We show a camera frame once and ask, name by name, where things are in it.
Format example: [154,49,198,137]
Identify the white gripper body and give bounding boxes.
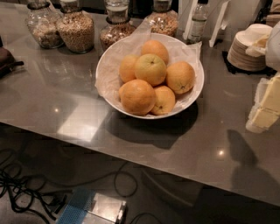
[265,21,280,72]

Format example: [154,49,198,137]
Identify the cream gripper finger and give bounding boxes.
[245,34,269,57]
[246,73,280,133]

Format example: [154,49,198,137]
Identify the orange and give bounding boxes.
[119,80,156,116]
[135,53,166,87]
[165,61,195,95]
[151,86,176,116]
[119,54,139,83]
[141,39,169,64]

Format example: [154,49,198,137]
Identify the white ceramic bowl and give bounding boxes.
[95,32,206,120]

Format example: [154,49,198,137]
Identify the white paper bowl liner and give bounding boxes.
[94,20,203,119]

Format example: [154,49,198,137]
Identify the black mat under plates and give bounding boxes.
[221,51,277,76]

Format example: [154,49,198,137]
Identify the stack of paper plates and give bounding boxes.
[227,24,272,71]

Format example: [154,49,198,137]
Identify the clear glass bottle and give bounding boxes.
[186,0,208,44]

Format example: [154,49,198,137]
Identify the glass jar back right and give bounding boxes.
[146,0,179,37]

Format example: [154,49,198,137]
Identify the glass jar of granola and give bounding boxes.
[100,0,136,50]

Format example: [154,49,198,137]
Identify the glass jar of grains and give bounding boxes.
[57,0,95,53]

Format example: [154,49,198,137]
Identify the blue and silver floor box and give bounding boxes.
[56,188,127,224]

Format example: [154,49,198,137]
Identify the glass jar far left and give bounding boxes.
[25,0,64,49]

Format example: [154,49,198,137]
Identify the dark brown object left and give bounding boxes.
[0,37,24,78]

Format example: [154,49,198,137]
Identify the black floor cables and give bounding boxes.
[0,148,165,224]

